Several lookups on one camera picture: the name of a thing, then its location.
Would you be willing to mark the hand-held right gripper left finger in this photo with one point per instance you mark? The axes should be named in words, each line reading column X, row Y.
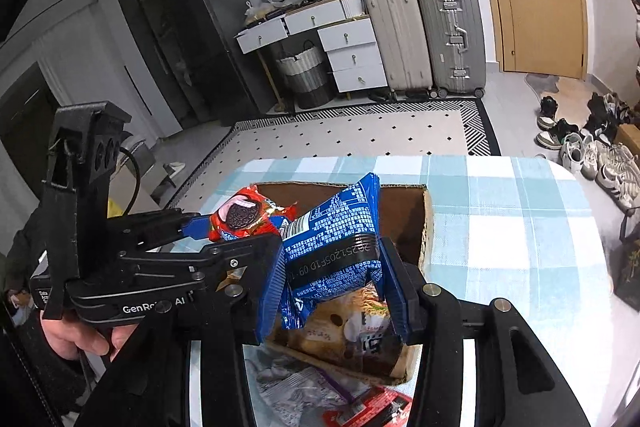
column 270, row 302

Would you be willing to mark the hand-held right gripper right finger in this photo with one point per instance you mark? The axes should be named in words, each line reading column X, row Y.
column 392, row 302

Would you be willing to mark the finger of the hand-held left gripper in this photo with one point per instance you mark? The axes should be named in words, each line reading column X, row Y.
column 240, row 254
column 197, row 225

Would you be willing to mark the red cookie packet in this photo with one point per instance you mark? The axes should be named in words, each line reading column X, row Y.
column 235, row 207

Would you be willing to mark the brown cardboard box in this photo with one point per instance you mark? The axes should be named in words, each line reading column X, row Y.
column 410, row 212

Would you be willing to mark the blue snack packet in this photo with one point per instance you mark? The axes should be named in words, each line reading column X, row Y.
column 330, row 232

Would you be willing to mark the person's left hand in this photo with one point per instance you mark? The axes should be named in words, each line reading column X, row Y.
column 75, row 339

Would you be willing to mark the yellow plastic bag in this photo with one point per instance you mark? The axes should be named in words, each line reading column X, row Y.
column 114, row 209

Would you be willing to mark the brown snack packet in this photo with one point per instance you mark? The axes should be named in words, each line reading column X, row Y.
column 345, row 322

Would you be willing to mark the white slipper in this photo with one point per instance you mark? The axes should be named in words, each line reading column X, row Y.
column 172, row 169

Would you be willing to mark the silver snack packet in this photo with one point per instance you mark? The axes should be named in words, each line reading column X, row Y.
column 295, row 377

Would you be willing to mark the red and black snack packet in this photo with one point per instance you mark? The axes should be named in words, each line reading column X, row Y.
column 370, row 409

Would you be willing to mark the blue checked tablecloth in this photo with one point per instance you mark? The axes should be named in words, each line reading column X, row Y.
column 500, row 227

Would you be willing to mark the white curtain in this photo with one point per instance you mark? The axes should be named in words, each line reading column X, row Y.
column 90, row 42

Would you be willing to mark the dark tall cabinet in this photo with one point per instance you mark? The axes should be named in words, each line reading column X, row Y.
column 145, row 47

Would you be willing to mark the black refrigerator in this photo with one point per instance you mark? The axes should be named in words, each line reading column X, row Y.
column 215, row 42

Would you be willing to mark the striped laundry basket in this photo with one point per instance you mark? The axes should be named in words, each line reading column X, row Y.
column 305, row 74

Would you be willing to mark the white drawer desk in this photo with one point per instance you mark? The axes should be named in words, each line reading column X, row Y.
column 350, row 57

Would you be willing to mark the black paper bag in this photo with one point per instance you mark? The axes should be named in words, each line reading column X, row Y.
column 630, row 257

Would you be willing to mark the pile of shoes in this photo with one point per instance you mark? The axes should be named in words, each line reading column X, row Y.
column 590, row 147

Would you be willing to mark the beige suitcase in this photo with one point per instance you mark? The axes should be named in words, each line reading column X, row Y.
column 397, row 37

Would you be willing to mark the grey door mat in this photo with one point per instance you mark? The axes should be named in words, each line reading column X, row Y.
column 542, row 82

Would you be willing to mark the grey suitcase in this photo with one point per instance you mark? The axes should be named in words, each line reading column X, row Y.
column 452, row 37

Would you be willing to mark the small cardboard box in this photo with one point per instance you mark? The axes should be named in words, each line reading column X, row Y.
column 627, row 137

